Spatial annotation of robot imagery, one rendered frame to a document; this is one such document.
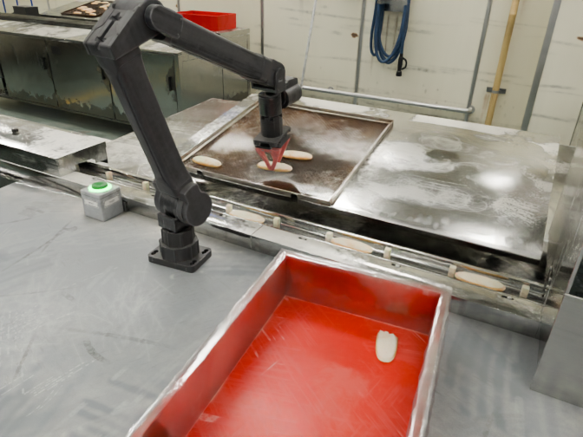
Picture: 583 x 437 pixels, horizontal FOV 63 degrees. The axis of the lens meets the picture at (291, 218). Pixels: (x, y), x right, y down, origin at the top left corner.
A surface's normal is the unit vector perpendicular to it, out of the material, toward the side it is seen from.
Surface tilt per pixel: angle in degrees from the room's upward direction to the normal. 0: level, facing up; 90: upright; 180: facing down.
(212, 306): 0
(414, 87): 90
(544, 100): 90
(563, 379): 90
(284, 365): 0
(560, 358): 90
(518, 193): 10
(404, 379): 0
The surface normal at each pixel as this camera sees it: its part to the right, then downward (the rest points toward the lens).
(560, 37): -0.47, 0.40
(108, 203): 0.88, 0.24
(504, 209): -0.05, -0.80
